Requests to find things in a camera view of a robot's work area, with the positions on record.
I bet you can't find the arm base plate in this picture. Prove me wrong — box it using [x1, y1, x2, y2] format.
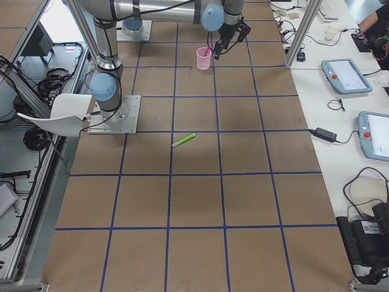
[87, 96, 141, 134]
[116, 19, 152, 43]

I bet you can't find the green highlighter pen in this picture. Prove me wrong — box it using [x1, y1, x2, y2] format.
[171, 133, 196, 148]

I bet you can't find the white plastic chair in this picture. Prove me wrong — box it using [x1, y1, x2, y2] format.
[18, 93, 92, 137]

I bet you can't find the black device bottom right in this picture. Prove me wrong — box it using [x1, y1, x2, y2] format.
[336, 203, 388, 285]

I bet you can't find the upper teach pendant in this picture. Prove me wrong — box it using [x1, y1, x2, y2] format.
[321, 58, 373, 94]

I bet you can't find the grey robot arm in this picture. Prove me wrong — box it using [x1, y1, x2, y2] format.
[122, 19, 143, 35]
[67, 1, 251, 125]

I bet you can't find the aluminium frame post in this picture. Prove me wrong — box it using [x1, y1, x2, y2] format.
[284, 0, 322, 69]

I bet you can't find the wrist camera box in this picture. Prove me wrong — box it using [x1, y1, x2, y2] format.
[236, 18, 251, 43]

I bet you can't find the white paper cup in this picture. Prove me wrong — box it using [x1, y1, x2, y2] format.
[324, 26, 338, 41]

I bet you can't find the round white disc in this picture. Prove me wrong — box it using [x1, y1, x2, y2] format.
[350, 176, 387, 217]

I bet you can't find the pink mesh cup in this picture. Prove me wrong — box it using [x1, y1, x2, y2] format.
[196, 47, 212, 70]

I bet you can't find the teach pendant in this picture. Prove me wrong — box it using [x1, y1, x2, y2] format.
[321, 58, 373, 94]
[357, 111, 388, 162]

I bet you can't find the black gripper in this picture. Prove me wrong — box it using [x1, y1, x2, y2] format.
[213, 24, 239, 60]

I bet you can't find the black power adapter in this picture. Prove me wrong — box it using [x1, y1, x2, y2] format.
[308, 127, 337, 143]

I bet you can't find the lower teach pendant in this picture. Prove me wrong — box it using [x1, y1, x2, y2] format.
[357, 111, 388, 162]

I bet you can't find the small black cable loop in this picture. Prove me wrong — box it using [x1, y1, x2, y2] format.
[327, 98, 345, 112]

